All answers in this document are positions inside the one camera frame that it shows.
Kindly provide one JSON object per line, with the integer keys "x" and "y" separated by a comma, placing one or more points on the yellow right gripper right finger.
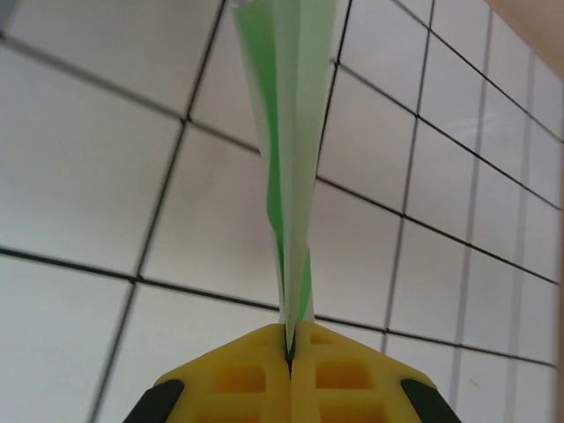
{"x": 361, "y": 379}

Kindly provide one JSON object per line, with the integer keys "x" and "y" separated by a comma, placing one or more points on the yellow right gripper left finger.
{"x": 220, "y": 383}

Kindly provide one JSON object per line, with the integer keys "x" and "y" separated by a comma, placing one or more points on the light green paper sheet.
{"x": 291, "y": 132}

